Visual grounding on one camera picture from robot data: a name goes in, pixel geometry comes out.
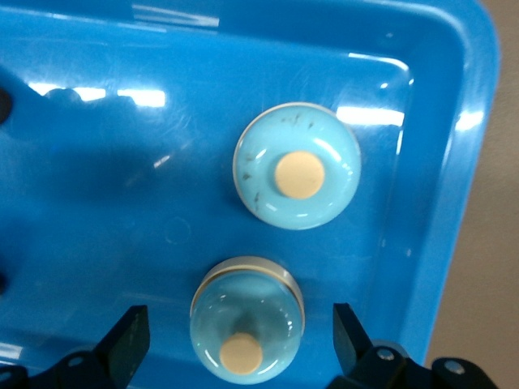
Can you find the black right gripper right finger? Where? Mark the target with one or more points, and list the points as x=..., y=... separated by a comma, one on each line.
x=353, y=352

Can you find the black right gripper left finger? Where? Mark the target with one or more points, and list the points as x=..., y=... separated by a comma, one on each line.
x=129, y=340

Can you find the scuffed light blue call bell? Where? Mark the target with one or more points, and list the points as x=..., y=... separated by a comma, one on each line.
x=263, y=190

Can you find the dark brown cylindrical capacitor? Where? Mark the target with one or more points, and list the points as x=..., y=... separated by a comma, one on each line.
x=4, y=105

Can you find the blue plastic tray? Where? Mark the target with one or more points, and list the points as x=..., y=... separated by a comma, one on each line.
x=121, y=182

